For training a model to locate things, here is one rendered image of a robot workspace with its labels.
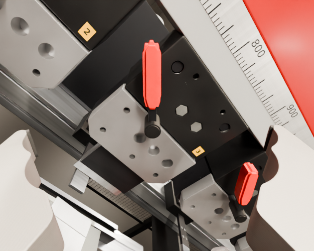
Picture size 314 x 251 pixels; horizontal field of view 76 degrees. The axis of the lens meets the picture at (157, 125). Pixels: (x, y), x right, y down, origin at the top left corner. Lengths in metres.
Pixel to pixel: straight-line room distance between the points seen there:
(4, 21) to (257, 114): 0.30
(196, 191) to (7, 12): 0.32
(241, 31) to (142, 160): 0.20
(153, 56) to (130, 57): 0.60
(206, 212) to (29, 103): 0.50
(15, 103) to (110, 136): 0.43
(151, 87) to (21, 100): 0.48
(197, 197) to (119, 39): 0.60
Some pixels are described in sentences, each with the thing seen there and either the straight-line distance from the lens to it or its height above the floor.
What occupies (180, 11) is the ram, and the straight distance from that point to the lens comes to 0.23.
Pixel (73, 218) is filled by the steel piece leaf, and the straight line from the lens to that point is 0.44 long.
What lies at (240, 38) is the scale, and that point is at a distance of 0.25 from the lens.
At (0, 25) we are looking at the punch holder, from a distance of 0.26.
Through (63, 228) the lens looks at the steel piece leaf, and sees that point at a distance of 0.42.
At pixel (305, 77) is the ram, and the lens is 0.30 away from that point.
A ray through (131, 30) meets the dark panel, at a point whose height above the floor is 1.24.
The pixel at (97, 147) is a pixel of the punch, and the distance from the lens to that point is 0.33.
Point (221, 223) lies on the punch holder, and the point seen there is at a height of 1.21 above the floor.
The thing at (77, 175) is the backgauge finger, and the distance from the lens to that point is 0.48.
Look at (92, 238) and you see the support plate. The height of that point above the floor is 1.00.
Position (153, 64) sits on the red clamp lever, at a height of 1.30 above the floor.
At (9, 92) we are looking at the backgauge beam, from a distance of 0.64.
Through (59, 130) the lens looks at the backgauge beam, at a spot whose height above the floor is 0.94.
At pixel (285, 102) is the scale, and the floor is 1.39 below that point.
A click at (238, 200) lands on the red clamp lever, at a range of 0.33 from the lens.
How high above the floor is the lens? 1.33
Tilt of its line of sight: 17 degrees down
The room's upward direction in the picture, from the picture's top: 53 degrees clockwise
